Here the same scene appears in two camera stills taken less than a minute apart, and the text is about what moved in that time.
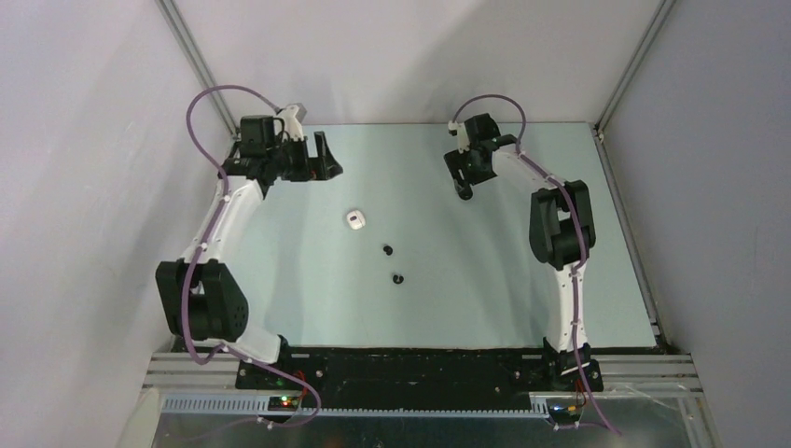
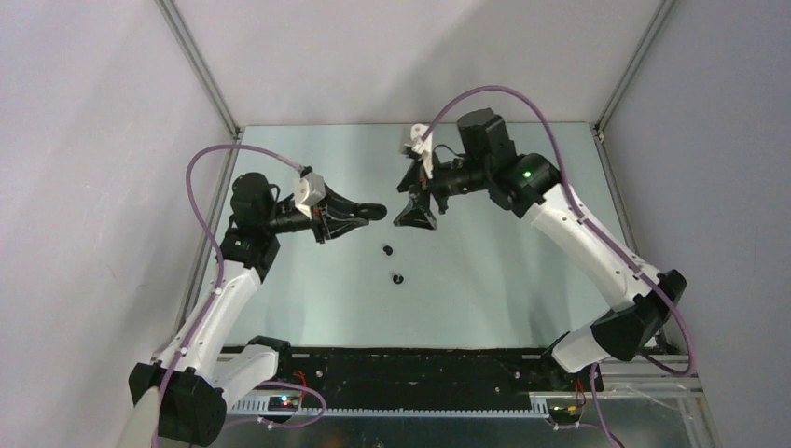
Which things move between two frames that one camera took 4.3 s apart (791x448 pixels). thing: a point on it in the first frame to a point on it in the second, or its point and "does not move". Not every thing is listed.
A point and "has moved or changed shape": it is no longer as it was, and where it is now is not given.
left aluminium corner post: (174, 19) does not move
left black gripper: (324, 167) to (334, 216)
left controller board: (283, 403) does not move
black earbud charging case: (466, 192) has moved or changed shape
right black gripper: (455, 161) to (417, 212)
